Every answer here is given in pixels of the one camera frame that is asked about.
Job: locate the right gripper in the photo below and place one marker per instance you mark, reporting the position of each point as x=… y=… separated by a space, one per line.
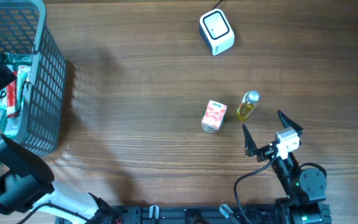
x=251 y=148

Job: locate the red white tube package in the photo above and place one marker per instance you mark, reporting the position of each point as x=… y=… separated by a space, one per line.
x=11 y=94

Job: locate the yellow oil bottle silver cap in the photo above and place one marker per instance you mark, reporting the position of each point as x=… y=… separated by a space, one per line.
x=248 y=104

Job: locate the green 3M gloves package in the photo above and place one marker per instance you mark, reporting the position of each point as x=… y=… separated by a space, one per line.
x=11 y=125

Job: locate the pink Kleenex tissue pack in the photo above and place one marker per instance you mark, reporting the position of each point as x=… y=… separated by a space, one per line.
x=215 y=108

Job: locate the Knorr jar green lid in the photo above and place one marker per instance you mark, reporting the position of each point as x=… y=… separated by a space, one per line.
x=212 y=124

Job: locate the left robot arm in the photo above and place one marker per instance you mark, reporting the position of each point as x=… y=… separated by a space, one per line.
x=27 y=184

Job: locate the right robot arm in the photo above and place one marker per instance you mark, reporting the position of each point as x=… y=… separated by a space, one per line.
x=304 y=184

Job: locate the white barcode scanner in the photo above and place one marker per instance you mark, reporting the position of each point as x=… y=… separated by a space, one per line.
x=216 y=31

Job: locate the teal toothbrush package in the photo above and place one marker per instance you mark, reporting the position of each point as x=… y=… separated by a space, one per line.
x=22 y=74

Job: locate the grey plastic mesh basket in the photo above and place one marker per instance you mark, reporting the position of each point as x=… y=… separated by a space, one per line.
x=24 y=30

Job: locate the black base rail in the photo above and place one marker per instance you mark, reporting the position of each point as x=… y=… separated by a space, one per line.
x=194 y=214

